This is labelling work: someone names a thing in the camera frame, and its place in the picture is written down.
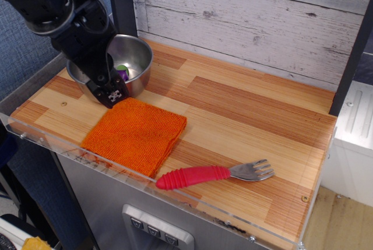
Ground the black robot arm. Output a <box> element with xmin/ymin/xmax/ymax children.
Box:
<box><xmin>4</xmin><ymin>0</ymin><xmax>129</xmax><ymax>108</ymax></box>

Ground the dark left upright post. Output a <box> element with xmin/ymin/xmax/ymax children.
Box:
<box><xmin>110</xmin><ymin>0</ymin><xmax>138</xmax><ymax>37</ymax></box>

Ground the orange folded cloth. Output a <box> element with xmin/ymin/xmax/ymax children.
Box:
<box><xmin>80</xmin><ymin>98</ymin><xmax>187</xmax><ymax>177</ymax></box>

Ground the stainless steel pot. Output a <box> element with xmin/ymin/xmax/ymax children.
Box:
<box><xmin>66</xmin><ymin>34</ymin><xmax>153</xmax><ymax>103</ymax></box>

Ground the red handled metal fork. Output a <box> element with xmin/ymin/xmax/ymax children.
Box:
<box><xmin>156</xmin><ymin>159</ymin><xmax>275</xmax><ymax>190</ymax></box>

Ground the dark right upright post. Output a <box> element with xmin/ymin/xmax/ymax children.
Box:
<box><xmin>329</xmin><ymin>0</ymin><xmax>373</xmax><ymax>116</ymax></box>

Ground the stainless steel cabinet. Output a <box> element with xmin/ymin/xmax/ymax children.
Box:
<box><xmin>53</xmin><ymin>152</ymin><xmax>273</xmax><ymax>249</ymax></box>

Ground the white side unit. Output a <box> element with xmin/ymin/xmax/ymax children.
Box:
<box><xmin>321</xmin><ymin>81</ymin><xmax>372</xmax><ymax>206</ymax></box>

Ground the clear acrylic guard rail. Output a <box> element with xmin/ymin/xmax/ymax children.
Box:
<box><xmin>1</xmin><ymin>114</ymin><xmax>326</xmax><ymax>249</ymax></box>

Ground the purple toy eggplant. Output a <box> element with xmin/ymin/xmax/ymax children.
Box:
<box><xmin>116</xmin><ymin>65</ymin><xmax>129</xmax><ymax>81</ymax></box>

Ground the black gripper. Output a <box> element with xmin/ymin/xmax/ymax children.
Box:
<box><xmin>51</xmin><ymin>0</ymin><xmax>129</xmax><ymax>108</ymax></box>

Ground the silver button control panel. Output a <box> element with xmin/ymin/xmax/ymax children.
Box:
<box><xmin>122</xmin><ymin>204</ymin><xmax>195</xmax><ymax>249</ymax></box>

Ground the dark upright post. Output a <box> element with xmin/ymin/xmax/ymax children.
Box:
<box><xmin>110</xmin><ymin>0</ymin><xmax>138</xmax><ymax>37</ymax></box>
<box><xmin>329</xmin><ymin>0</ymin><xmax>373</xmax><ymax>116</ymax></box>

